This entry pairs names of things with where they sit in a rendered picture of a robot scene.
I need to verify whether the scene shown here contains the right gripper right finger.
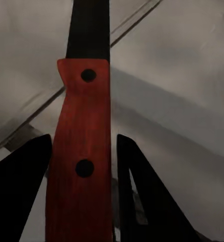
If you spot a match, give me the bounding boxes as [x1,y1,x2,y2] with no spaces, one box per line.
[117,134,202,242]

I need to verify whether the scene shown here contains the parer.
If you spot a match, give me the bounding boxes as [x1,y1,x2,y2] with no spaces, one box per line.
[45,0,112,242]

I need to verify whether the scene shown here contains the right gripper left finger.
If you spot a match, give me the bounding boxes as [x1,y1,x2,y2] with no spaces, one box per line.
[0,134,52,242]

